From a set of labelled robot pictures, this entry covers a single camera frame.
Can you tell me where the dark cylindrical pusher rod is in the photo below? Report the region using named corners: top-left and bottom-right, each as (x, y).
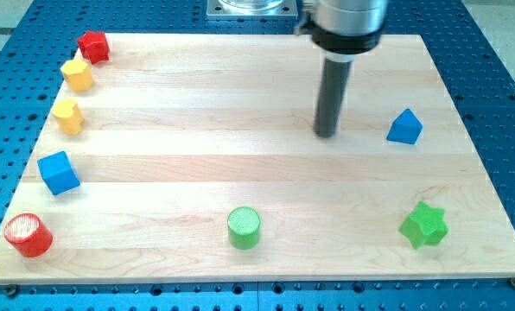
top-left (313, 59), bottom-right (351, 138)

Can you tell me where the blue triangle block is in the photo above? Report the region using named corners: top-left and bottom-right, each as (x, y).
top-left (386, 109), bottom-right (423, 145)

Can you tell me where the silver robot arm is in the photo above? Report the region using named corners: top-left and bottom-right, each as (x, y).
top-left (295, 0), bottom-right (388, 138)

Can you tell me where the wooden board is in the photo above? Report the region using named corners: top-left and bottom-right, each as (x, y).
top-left (0, 34), bottom-right (515, 284)

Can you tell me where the green star block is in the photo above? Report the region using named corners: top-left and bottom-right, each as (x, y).
top-left (398, 201), bottom-right (449, 250)

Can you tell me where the green cylinder block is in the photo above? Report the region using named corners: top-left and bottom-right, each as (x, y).
top-left (227, 206), bottom-right (261, 250)

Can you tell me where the red star block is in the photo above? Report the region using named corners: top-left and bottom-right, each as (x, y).
top-left (77, 31), bottom-right (110, 64)

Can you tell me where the yellow hexagon block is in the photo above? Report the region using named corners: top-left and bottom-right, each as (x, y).
top-left (60, 59), bottom-right (94, 92)

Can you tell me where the yellow heart block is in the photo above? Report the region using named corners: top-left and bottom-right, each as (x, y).
top-left (51, 98), bottom-right (85, 135)

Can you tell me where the blue cube block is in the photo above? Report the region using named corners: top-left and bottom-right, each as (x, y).
top-left (37, 151), bottom-right (80, 195)

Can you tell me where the red cylinder block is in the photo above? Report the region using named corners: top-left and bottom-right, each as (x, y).
top-left (4, 213), bottom-right (54, 257)

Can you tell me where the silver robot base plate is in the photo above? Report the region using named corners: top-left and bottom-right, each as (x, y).
top-left (207, 0), bottom-right (298, 19)

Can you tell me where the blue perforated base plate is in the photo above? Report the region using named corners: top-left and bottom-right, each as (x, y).
top-left (0, 1), bottom-right (515, 310)

